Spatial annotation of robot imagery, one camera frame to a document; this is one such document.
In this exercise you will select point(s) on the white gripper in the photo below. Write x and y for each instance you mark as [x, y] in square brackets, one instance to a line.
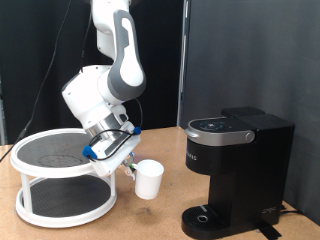
[111, 160]

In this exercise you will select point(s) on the black Keurig coffee machine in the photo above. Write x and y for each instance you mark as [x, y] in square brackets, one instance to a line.
[260, 166]

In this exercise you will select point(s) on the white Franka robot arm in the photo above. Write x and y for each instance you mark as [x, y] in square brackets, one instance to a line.
[126, 66]

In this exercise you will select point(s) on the white two-tier turntable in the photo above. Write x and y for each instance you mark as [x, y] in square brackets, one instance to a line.
[50, 156]

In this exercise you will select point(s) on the black tape strip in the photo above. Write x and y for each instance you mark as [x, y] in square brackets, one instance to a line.
[269, 231]

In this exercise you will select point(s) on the black curtain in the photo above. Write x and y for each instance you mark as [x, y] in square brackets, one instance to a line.
[26, 50]

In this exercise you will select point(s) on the grey backdrop panel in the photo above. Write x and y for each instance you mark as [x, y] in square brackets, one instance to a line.
[266, 43]

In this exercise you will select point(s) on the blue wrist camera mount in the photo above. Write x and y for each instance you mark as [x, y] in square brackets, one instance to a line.
[89, 152]

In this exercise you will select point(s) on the metal vertical frame pole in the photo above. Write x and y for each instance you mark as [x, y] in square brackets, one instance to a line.
[182, 66]

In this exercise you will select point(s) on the grey vertical post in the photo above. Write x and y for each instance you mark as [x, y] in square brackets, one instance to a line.
[2, 123]

